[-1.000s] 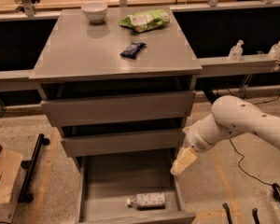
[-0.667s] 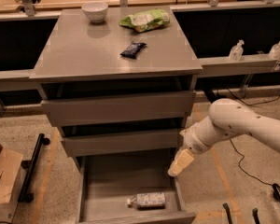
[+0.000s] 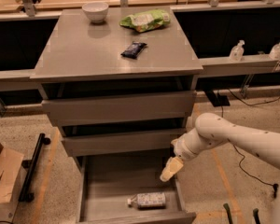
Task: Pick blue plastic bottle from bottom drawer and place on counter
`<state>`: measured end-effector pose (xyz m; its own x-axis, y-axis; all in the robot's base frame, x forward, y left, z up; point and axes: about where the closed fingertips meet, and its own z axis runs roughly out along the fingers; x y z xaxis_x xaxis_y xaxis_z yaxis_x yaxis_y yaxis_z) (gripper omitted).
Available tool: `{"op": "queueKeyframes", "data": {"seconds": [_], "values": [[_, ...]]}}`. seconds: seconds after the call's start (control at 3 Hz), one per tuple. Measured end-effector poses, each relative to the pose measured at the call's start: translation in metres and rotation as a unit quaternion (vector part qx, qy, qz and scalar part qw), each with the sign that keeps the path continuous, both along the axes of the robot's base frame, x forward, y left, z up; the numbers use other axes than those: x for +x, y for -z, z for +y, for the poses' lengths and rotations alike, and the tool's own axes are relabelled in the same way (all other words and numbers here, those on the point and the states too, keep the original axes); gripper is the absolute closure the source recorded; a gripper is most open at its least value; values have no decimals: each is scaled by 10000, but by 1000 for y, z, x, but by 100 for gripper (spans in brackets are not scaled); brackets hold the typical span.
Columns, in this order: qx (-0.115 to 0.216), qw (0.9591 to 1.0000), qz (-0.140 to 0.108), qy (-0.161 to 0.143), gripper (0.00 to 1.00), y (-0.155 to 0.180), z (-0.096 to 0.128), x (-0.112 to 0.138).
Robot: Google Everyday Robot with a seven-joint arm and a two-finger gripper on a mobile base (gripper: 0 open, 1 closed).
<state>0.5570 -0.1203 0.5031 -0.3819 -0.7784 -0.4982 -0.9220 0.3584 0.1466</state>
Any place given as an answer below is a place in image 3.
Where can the grey bottom drawer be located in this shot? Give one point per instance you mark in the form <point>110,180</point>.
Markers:
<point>109,181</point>

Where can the dark blue snack packet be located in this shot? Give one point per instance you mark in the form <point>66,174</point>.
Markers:
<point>134,50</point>

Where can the grey drawer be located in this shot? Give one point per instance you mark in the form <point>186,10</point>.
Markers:
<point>109,181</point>
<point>110,109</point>
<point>120,142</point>

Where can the green handled tool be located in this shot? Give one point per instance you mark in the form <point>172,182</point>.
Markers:
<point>228,211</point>

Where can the clear sanitizer bottle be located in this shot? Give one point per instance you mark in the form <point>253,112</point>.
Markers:
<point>237,51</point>
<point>275,52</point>

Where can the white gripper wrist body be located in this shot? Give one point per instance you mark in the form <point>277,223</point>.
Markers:
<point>184,150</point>

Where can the grey drawer cabinet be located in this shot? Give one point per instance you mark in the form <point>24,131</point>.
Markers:
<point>83,60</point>

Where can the black handled tool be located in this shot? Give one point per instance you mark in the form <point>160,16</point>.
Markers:
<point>256,215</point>

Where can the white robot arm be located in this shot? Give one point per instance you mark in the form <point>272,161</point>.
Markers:
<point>211,130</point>

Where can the clear plastic water bottle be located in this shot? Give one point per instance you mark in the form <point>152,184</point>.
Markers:
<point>148,200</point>

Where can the brown cardboard box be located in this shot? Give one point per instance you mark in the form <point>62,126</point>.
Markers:
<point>11,174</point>

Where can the grey middle drawer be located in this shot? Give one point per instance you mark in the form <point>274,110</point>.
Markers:
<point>120,142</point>

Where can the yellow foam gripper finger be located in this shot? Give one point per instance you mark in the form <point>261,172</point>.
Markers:
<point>173,166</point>

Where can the black metal bar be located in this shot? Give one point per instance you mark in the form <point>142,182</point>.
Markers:
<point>29,165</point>

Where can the green chip bag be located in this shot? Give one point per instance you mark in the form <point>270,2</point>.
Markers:
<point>147,20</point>

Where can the white ceramic bowl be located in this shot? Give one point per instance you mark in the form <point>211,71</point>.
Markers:
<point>96,12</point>

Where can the grey top drawer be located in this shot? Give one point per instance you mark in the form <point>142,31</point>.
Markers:
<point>110,109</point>

